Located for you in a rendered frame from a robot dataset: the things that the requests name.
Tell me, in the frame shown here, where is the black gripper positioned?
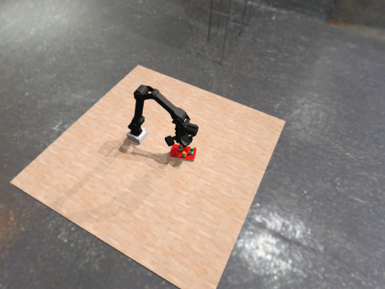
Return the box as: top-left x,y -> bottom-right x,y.
165,131 -> 189,146

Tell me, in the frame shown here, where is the red circuit board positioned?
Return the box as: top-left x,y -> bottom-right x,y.
169,144 -> 197,161

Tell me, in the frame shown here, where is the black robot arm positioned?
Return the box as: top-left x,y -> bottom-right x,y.
128,85 -> 199,148

